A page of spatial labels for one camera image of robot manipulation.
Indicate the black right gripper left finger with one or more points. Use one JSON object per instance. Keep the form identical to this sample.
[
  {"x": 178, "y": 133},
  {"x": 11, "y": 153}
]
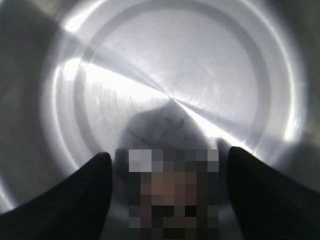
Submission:
[{"x": 75, "y": 209}]

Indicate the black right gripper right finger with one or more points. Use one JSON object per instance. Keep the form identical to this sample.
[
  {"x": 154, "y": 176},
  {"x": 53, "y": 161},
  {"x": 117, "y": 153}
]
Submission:
[{"x": 269, "y": 205}]

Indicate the stainless steel round bowl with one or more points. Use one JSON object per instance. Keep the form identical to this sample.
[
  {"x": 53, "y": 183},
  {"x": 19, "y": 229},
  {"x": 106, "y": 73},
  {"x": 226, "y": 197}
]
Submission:
[{"x": 83, "y": 77}]

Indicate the wooden die black pips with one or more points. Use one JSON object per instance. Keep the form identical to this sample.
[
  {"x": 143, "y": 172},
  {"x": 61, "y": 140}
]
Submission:
[{"x": 170, "y": 194}]

